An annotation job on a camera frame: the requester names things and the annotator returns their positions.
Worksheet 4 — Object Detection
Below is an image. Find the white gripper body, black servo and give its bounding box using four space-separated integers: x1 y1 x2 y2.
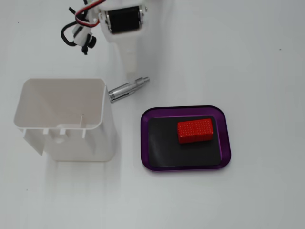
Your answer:
99 0 147 34

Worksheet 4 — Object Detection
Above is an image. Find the purple metal tray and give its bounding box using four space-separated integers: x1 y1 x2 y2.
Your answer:
140 105 232 173

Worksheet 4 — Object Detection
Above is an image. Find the black mat inside tray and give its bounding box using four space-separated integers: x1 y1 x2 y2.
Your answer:
147 116 222 167

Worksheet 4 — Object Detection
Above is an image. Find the small black gripper camera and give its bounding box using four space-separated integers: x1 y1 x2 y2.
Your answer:
72 23 99 50

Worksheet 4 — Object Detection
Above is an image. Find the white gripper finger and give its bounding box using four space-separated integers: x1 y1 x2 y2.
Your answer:
99 7 149 79

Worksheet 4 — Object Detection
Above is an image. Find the red perforated block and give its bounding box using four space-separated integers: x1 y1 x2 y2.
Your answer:
177 118 214 145

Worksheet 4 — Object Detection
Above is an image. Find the white plastic pen holder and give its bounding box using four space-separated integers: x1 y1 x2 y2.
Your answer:
13 78 118 163

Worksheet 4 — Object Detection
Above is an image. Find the black cable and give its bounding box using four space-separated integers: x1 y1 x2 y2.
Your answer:
60 7 96 56

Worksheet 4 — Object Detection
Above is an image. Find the red white black wire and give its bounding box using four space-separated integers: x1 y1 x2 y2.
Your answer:
74 0 107 27

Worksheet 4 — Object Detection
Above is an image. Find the silver metal cylinder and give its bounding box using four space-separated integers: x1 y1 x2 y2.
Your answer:
108 76 151 104

